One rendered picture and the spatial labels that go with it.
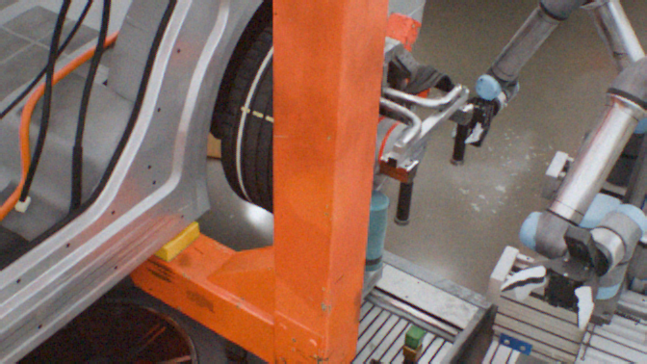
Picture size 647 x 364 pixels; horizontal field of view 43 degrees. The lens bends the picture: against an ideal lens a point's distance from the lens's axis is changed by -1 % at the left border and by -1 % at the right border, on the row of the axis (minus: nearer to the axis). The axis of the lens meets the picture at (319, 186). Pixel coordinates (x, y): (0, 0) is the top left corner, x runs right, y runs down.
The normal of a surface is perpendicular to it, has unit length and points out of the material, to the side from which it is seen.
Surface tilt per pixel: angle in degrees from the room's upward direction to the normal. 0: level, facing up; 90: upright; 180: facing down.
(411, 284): 0
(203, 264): 0
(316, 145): 90
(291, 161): 90
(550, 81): 0
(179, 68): 90
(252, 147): 78
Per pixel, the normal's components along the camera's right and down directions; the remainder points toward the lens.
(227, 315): -0.56, 0.51
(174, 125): 0.83, 0.37
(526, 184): 0.04, -0.78
